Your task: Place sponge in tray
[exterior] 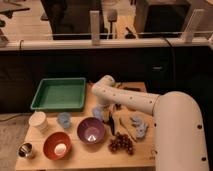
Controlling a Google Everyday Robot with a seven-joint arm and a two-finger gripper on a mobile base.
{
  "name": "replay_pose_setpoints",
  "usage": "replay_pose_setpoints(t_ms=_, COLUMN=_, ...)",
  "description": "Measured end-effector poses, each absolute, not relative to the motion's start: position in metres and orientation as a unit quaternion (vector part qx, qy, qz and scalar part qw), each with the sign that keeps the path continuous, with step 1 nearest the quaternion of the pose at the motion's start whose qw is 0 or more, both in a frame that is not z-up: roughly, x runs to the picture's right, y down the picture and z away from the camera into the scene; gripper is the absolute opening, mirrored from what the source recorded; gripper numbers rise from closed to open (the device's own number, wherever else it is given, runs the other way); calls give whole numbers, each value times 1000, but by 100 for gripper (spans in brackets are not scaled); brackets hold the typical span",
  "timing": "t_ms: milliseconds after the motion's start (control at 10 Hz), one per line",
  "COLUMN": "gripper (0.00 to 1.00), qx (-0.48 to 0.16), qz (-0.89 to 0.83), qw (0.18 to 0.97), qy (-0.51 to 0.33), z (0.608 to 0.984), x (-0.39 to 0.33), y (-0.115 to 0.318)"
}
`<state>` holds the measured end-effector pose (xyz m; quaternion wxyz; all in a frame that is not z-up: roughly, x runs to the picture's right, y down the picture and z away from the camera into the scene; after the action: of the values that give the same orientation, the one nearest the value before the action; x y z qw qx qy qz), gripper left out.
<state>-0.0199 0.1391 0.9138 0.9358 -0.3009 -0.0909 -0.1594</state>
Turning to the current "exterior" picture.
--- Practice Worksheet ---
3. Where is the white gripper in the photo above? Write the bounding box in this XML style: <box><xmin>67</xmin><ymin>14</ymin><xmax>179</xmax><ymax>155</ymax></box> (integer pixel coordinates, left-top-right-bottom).
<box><xmin>97</xmin><ymin>98</ymin><xmax>113</xmax><ymax>108</ymax></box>

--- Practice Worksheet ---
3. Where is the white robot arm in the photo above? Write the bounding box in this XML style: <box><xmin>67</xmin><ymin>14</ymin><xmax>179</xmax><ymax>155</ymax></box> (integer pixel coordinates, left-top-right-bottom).
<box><xmin>92</xmin><ymin>75</ymin><xmax>210</xmax><ymax>171</ymax></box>

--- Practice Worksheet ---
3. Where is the green plastic tray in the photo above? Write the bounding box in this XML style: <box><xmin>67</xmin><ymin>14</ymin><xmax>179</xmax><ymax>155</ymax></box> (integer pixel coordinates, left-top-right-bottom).
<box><xmin>31</xmin><ymin>78</ymin><xmax>86</xmax><ymax>112</ymax></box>

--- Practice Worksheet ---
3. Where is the wooden spoon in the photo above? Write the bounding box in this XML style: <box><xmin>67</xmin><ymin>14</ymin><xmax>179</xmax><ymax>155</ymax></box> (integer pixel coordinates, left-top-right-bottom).
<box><xmin>119</xmin><ymin>118</ymin><xmax>137</xmax><ymax>143</ymax></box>

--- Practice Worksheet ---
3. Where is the purple bowl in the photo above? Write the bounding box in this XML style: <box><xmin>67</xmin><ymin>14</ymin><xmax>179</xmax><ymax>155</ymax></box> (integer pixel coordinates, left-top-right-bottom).
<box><xmin>77</xmin><ymin>117</ymin><xmax>105</xmax><ymax>144</ymax></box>

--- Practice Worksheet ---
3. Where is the crumpled blue cloth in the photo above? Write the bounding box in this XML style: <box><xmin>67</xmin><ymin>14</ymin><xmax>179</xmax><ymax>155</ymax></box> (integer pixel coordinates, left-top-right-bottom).
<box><xmin>131</xmin><ymin>116</ymin><xmax>148</xmax><ymax>139</ymax></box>

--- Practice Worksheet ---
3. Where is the bunch of dark grapes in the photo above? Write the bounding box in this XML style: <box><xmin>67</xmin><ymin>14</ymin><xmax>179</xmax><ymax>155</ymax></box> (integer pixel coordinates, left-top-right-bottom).
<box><xmin>108</xmin><ymin>132</ymin><xmax>134</xmax><ymax>155</ymax></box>

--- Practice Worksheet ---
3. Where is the small blue cup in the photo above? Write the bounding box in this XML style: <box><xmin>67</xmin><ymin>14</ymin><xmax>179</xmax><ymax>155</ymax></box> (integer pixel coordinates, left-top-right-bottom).
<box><xmin>57</xmin><ymin>112</ymin><xmax>71</xmax><ymax>129</ymax></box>

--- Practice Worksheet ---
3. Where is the red bowl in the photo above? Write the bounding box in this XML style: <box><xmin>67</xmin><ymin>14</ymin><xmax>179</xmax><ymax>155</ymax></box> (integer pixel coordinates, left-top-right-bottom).
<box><xmin>43</xmin><ymin>132</ymin><xmax>72</xmax><ymax>160</ymax></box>

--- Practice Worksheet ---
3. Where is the white paper cup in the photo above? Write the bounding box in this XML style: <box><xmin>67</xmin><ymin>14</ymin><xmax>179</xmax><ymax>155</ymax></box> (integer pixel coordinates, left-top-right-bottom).
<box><xmin>28</xmin><ymin>111</ymin><xmax>48</xmax><ymax>132</ymax></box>

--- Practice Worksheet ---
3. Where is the small metal cup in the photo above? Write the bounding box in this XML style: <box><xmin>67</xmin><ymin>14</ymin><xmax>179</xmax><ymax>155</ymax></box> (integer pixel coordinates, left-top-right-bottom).
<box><xmin>17</xmin><ymin>143</ymin><xmax>35</xmax><ymax>159</ymax></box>

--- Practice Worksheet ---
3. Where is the dark handled utensil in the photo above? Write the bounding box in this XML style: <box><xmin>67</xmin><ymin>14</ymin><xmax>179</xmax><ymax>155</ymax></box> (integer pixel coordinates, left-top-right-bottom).
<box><xmin>107</xmin><ymin>112</ymin><xmax>115</xmax><ymax>136</ymax></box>

